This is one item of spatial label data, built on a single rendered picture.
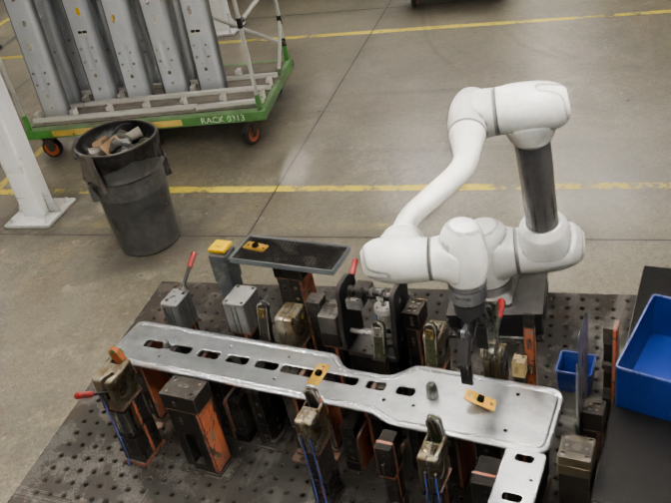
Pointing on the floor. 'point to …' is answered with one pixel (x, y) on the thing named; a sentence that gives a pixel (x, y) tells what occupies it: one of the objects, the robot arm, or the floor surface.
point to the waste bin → (130, 184)
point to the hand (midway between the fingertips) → (474, 361)
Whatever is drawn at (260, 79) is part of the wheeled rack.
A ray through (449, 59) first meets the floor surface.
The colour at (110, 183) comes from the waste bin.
